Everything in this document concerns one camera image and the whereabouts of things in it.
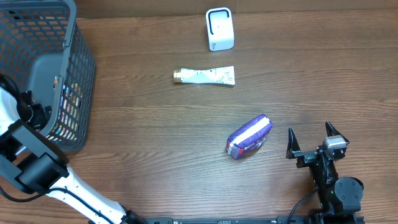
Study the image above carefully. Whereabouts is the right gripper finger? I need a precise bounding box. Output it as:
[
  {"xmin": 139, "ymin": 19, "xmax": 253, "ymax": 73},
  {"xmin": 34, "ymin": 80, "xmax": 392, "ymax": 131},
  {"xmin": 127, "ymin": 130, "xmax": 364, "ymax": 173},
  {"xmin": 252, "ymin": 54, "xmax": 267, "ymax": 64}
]
[
  {"xmin": 286, "ymin": 128, "xmax": 301, "ymax": 159},
  {"xmin": 325, "ymin": 121, "xmax": 349, "ymax": 144}
]

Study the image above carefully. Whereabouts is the red purple pantyliner pack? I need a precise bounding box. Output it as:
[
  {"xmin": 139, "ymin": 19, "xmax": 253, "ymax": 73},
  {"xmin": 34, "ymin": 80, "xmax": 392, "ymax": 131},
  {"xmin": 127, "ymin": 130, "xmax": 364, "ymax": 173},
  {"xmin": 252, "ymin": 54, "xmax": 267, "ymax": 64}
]
[{"xmin": 225, "ymin": 114, "xmax": 273, "ymax": 160}]

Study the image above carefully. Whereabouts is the white Pantene tube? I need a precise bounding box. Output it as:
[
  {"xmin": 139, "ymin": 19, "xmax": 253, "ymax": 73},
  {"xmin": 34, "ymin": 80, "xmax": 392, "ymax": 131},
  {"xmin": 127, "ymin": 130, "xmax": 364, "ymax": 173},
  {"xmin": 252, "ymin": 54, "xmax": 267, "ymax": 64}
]
[{"xmin": 173, "ymin": 66, "xmax": 236, "ymax": 85}]

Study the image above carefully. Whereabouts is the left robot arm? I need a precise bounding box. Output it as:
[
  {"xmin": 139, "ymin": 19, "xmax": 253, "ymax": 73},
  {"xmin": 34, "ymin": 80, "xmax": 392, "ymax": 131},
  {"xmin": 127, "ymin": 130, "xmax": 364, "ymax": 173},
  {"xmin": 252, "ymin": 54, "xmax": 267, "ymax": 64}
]
[{"xmin": 1, "ymin": 75, "xmax": 145, "ymax": 223}]

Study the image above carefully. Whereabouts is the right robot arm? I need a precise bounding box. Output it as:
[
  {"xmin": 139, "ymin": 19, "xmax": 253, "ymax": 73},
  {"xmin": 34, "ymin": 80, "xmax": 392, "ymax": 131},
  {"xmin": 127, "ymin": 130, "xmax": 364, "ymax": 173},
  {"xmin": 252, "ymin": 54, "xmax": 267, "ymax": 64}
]
[{"xmin": 286, "ymin": 121, "xmax": 364, "ymax": 223}]

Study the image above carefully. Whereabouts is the white barcode scanner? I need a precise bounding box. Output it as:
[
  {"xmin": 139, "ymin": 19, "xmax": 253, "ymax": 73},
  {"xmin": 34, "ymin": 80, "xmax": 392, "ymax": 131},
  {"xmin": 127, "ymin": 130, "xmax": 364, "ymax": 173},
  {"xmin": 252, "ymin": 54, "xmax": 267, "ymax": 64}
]
[{"xmin": 205, "ymin": 7, "xmax": 234, "ymax": 52}]

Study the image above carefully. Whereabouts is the colourful snack bag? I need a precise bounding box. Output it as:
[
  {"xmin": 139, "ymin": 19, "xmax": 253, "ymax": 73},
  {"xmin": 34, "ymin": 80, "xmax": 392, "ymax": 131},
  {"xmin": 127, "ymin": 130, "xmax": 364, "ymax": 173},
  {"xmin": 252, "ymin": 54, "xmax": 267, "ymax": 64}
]
[{"xmin": 46, "ymin": 83, "xmax": 83, "ymax": 144}]

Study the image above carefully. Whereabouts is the grey plastic mesh basket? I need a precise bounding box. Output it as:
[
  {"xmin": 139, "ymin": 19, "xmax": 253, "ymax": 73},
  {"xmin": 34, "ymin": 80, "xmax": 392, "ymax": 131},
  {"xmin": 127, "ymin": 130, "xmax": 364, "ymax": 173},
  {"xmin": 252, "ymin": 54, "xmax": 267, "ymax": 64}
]
[{"xmin": 1, "ymin": 0, "xmax": 96, "ymax": 152}]

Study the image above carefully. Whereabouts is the right black cable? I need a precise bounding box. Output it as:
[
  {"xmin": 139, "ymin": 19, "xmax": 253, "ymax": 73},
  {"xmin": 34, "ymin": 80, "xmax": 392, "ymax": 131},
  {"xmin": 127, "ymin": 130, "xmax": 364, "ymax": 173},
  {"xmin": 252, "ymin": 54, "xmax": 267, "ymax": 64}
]
[{"xmin": 286, "ymin": 188, "xmax": 320, "ymax": 224}]

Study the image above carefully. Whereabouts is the black cable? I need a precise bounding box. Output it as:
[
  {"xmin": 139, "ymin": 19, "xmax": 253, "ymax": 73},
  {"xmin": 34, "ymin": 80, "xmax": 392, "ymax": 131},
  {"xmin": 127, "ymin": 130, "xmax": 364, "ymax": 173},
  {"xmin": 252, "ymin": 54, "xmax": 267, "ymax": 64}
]
[
  {"xmin": 0, "ymin": 183, "xmax": 116, "ymax": 224},
  {"xmin": 286, "ymin": 188, "xmax": 320, "ymax": 224}
]

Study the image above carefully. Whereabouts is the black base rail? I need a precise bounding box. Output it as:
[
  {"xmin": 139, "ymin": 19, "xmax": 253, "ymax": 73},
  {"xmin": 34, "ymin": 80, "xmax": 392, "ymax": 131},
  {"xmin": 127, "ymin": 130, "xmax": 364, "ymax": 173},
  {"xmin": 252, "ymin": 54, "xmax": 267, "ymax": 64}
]
[{"xmin": 136, "ymin": 214, "xmax": 366, "ymax": 224}]

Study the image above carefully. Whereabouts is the left black cable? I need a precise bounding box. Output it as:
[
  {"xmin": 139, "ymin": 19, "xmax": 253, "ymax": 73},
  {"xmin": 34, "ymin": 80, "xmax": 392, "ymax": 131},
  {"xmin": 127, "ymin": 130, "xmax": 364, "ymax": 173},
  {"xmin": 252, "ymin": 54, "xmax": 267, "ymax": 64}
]
[{"xmin": 0, "ymin": 183, "xmax": 116, "ymax": 224}]

